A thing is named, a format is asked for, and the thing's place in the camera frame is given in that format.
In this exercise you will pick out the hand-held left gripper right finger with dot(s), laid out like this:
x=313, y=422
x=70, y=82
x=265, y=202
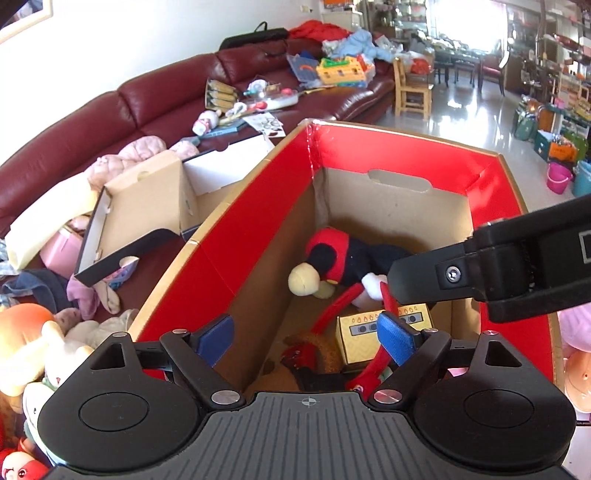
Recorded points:
x=395, y=337

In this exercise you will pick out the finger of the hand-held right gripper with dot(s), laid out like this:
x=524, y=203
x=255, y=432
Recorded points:
x=429, y=277

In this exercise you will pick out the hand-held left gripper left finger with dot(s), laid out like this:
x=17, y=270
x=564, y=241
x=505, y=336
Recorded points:
x=214, y=337

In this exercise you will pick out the red cardboard box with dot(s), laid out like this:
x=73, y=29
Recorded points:
x=258, y=221

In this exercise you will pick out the small yellow cardboard box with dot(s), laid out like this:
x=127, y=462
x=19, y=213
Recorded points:
x=358, y=341

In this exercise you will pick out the red black mouse plush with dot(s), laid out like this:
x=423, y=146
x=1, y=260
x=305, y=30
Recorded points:
x=351, y=258

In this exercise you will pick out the pink bucket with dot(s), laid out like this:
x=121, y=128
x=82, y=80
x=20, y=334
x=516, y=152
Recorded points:
x=559, y=177

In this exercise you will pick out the blue bucket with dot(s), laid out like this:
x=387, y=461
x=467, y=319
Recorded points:
x=582, y=180

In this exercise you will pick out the red black toy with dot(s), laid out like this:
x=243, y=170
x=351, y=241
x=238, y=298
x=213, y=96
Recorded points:
x=300, y=357

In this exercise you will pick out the pink cloth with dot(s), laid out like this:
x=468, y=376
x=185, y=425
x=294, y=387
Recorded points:
x=87, y=290

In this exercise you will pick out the teal bag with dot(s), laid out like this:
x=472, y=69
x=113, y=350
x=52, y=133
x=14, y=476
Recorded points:
x=524, y=125

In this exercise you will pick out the white rabbit plush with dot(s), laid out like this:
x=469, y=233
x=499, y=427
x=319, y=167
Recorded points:
x=64, y=350

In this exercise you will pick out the brown white cardboard box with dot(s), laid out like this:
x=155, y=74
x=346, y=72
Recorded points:
x=143, y=198

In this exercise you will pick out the pink box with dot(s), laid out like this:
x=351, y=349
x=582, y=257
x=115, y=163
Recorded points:
x=62, y=251

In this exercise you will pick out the denim cloth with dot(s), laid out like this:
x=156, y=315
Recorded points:
x=39, y=288

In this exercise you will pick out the wooden chair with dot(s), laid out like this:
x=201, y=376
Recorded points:
x=413, y=92

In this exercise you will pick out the orange plush toy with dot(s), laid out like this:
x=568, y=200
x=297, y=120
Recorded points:
x=21, y=341

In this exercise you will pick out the pink jacket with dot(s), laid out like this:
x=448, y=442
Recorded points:
x=138, y=152

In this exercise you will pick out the dark dining chair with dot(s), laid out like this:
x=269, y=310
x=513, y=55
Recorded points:
x=494, y=69

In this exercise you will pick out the cream cushion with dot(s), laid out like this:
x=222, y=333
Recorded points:
x=51, y=217

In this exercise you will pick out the small doll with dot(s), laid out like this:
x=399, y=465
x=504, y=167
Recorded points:
x=205, y=122

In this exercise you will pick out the sticker sheet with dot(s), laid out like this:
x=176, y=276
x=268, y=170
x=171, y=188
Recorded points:
x=263, y=124

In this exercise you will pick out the yellow toy building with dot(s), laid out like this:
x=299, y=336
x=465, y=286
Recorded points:
x=341, y=70

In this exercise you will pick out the red plush toy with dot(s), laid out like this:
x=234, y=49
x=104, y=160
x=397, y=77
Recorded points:
x=21, y=461

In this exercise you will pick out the white toy set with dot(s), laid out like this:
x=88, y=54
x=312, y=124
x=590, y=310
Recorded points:
x=272, y=97

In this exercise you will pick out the light blue cloth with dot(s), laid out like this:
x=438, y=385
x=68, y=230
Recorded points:
x=355, y=46

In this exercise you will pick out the gold box pack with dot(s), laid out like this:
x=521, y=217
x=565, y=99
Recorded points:
x=220, y=94

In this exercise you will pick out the blue plastic case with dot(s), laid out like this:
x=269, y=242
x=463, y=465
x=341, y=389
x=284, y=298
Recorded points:
x=302, y=69

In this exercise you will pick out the dark red leather sofa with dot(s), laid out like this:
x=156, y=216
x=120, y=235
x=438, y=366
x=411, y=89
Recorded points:
x=152, y=101

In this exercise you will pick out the red cloth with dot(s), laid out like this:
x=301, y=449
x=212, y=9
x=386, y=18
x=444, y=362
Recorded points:
x=318, y=30

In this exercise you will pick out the black bag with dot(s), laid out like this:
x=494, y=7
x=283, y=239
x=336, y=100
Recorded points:
x=254, y=36

